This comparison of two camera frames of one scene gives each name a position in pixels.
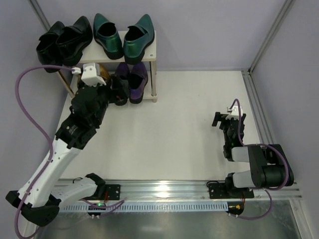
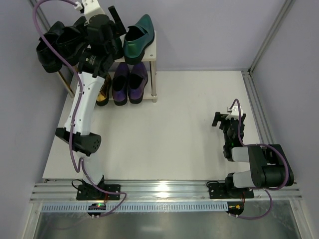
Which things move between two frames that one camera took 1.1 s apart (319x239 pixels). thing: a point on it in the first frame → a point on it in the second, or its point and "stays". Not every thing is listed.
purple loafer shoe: x=138 y=78 stays
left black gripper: x=104 y=90 → x=109 y=27
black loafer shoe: x=72 y=40 stays
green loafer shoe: x=136 y=38 stays
